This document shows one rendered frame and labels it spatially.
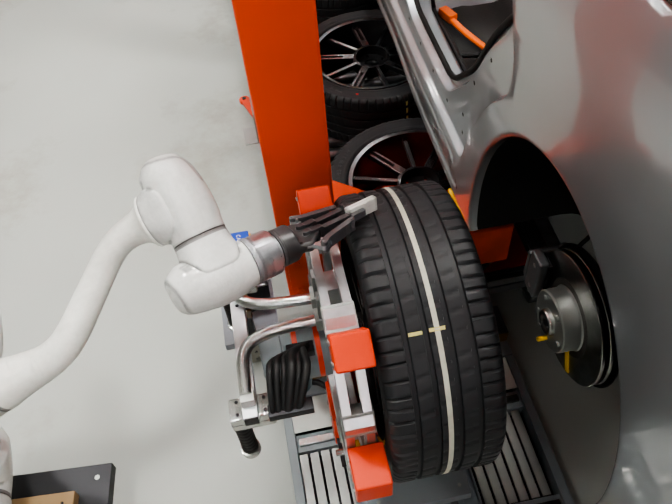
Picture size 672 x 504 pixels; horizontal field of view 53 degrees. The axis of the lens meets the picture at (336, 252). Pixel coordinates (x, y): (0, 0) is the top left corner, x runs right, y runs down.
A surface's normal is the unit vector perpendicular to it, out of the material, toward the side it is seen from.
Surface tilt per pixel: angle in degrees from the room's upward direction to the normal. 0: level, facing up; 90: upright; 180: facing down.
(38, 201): 0
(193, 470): 0
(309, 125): 90
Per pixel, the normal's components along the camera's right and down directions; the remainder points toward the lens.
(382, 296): 0.00, -0.33
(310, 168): 0.19, 0.76
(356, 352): 0.06, -0.08
